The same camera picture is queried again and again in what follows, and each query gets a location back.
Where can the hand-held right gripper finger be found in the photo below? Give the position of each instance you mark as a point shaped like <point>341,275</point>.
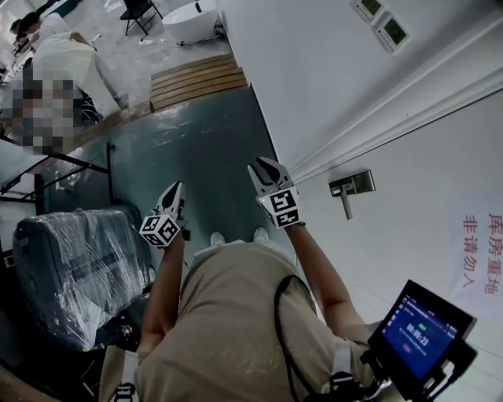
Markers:
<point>259,183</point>
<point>277,172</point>

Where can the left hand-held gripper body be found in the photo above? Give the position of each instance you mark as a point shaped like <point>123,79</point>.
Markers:
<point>161,231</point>

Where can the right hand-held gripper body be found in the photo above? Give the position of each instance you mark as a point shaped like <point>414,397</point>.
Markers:
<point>283,208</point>

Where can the white door with red lettering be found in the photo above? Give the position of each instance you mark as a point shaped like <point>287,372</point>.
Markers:
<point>412,157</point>

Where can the person's left forearm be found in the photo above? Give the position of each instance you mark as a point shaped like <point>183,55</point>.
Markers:
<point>163,290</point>

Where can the person's right forearm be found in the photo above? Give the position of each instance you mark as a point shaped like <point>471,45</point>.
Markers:
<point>318,275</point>

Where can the person's right white shoe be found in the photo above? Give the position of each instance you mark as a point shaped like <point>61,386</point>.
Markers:
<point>261,234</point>

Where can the person's white shoe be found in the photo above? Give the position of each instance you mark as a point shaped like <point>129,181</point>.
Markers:
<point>217,238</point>
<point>261,234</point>

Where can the person's left white shoe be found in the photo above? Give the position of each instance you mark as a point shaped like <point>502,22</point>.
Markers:
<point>217,238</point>

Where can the black metal stand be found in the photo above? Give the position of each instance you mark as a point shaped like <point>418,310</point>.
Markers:
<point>108,172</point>

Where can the plastic-wrapped dark suitcase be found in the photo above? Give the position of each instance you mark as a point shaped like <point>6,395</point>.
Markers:
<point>78,275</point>

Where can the person's beige clothing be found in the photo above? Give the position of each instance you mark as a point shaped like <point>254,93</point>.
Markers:
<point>228,322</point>

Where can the black bag with white lines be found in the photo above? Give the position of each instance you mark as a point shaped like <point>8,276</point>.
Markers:
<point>89,110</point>

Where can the wooden slat threshold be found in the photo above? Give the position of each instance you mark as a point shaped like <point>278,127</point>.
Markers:
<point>196,80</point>

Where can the white bathtub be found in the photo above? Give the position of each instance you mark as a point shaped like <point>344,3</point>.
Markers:
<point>190,19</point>

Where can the black chest-mounted monitor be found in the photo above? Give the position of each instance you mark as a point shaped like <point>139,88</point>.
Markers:
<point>416,330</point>

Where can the black folding chair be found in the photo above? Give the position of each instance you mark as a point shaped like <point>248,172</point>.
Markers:
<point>139,15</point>

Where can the white paper sign red characters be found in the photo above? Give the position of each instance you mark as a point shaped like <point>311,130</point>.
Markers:
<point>479,255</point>

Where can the white wall control panel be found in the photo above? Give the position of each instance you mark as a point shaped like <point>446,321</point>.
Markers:
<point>367,9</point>
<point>392,33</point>

